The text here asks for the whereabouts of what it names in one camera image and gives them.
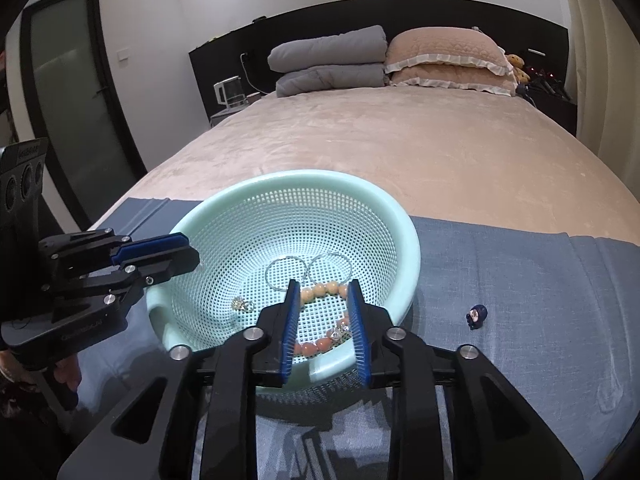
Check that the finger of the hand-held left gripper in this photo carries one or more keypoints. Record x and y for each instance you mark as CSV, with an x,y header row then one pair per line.
x,y
150,247
170,262

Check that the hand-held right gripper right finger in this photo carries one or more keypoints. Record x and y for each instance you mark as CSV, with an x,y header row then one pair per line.
x,y
357,330

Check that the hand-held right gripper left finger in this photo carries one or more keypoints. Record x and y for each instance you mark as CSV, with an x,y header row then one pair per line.
x,y
290,320

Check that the mint green plastic basket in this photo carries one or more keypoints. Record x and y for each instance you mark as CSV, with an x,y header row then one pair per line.
x,y
300,220

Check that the person's left hand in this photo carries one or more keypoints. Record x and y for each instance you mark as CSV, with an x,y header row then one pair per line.
x,y
67,372

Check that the small crystal earring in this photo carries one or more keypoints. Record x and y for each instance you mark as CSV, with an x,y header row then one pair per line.
x,y
241,304

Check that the silver hoop earring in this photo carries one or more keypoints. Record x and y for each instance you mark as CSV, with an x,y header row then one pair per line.
x,y
330,254
282,258

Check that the small dark blue figurine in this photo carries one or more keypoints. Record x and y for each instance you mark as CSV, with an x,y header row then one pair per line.
x,y
476,316

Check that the blue-grey cloth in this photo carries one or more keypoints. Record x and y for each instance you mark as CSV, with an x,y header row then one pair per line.
x,y
500,285

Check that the frosted glass door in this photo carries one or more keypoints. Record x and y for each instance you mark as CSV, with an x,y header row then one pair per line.
x,y
70,100

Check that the white electric kettle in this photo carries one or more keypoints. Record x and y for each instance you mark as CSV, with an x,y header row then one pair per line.
x,y
227,92

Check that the pink plush bed blanket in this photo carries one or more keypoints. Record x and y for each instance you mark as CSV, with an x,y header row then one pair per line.
x,y
375,135

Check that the black headboard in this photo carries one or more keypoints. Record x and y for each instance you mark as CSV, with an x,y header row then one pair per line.
x,y
225,60

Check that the grey folded quilt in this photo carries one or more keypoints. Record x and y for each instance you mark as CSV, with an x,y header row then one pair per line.
x,y
325,60

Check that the pink ruffled pillow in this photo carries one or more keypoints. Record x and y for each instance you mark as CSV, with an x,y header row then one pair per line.
x,y
445,47
445,80

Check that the dark nightstand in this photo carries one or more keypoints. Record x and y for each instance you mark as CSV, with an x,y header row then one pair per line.
x,y
555,107

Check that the brown teddy bear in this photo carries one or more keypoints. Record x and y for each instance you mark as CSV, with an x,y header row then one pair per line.
x,y
517,67

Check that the white curtain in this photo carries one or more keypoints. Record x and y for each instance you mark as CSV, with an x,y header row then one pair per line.
x,y
605,75

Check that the white light switch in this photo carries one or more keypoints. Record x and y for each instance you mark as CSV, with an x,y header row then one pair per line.
x,y
123,54

